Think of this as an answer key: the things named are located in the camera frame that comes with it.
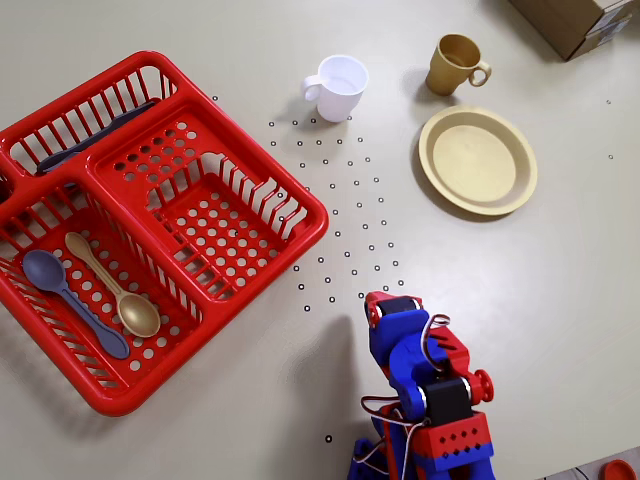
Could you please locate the blue gripper body black motor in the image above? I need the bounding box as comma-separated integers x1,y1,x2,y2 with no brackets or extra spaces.
368,295,432,384

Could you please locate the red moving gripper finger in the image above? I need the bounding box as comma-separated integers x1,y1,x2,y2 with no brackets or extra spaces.
363,292,387,330

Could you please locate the gold plastic plate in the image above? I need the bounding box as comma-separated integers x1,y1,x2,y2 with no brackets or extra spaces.
418,104,539,217

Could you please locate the white plastic cup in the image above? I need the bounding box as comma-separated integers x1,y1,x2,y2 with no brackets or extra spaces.
300,54,370,124

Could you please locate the gold plastic spoon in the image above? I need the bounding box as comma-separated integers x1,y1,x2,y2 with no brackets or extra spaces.
65,231,163,338

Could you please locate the gold plastic cup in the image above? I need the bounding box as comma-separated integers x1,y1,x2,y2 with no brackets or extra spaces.
425,33,493,96

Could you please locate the red round lid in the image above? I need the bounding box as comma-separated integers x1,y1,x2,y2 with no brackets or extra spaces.
599,458,639,480

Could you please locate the red plastic dish rack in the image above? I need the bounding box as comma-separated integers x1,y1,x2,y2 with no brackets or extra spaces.
0,49,330,418

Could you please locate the grey plastic knife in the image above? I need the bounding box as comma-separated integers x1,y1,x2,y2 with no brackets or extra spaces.
37,101,157,174

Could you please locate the blue-grey plastic spoon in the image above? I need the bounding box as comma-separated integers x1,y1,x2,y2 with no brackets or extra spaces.
22,249,132,360

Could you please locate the cardboard box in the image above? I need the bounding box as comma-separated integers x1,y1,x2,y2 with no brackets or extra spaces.
508,0,634,62

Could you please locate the red white servo cable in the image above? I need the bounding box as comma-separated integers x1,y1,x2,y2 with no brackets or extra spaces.
359,313,451,476

